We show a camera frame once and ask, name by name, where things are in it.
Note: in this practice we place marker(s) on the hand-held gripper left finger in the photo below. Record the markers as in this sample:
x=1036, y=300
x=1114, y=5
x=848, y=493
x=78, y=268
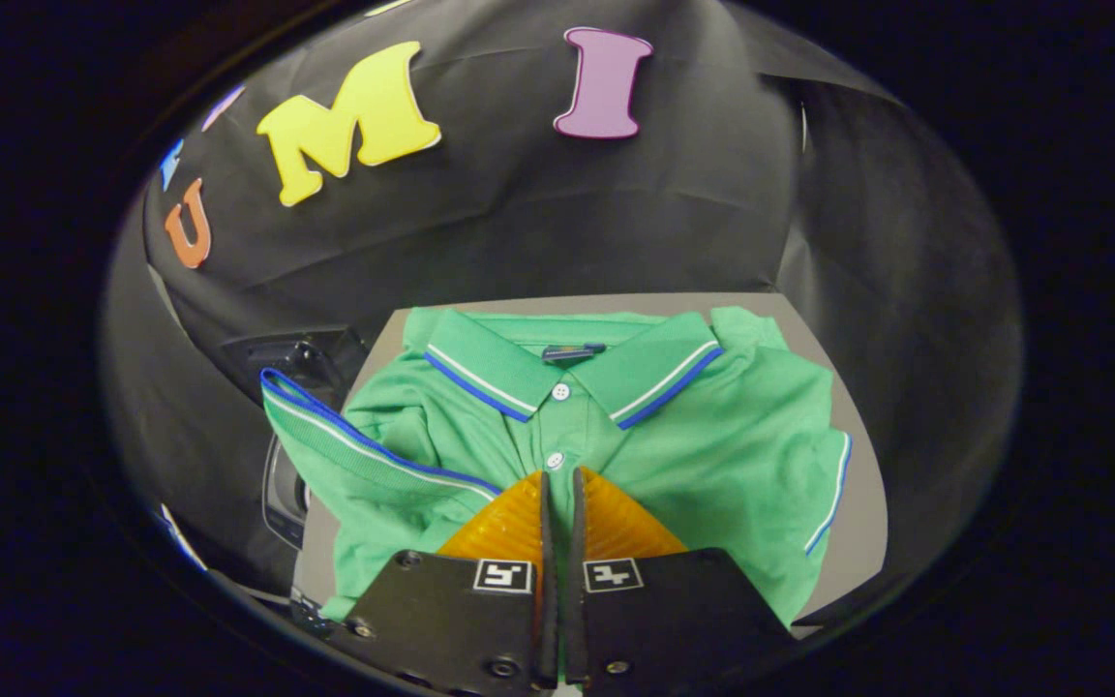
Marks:
x=550, y=581

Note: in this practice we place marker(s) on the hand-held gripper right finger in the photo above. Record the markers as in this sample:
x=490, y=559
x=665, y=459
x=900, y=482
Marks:
x=575, y=581

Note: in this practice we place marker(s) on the green polo shirt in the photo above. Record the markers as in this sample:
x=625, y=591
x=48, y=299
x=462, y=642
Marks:
x=732, y=455

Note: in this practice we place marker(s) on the dark washing machine lid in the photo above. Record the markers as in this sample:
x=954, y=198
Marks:
x=316, y=353

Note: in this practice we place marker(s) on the beige cabinet with grey top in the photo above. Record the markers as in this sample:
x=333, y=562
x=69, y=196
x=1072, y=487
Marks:
x=858, y=523

